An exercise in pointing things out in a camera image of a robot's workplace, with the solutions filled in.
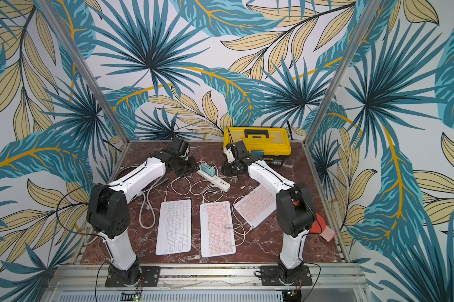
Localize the white power strip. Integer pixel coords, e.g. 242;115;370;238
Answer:
197;169;231;192

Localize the pink keyboard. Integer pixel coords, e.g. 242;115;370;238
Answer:
234;186;276;229
200;201;237;258

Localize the white usb charging cable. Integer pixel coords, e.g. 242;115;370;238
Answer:
164;175;258;247

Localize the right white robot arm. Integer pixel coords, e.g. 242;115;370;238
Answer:
222;141;317;284

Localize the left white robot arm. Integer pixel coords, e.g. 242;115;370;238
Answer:
87;137;199;284

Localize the teal charger plug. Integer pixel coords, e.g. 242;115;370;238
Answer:
201;162;217;177

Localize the yellow black toolbox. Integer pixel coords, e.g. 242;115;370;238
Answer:
223;127;292;166

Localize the red work glove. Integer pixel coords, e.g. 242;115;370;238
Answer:
310;214;336;242

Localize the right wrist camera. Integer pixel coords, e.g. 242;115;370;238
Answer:
224;144;235;163

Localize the white power strip cord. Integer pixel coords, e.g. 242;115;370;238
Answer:
85;164;200;246

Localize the white wireless keyboard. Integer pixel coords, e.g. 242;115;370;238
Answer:
155;200;192;255

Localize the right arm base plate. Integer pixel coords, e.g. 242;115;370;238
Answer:
259;264;313;286

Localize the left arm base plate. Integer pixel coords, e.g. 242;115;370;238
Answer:
105;265;160;288

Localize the aluminium front rail frame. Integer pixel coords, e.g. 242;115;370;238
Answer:
41;263;375;301

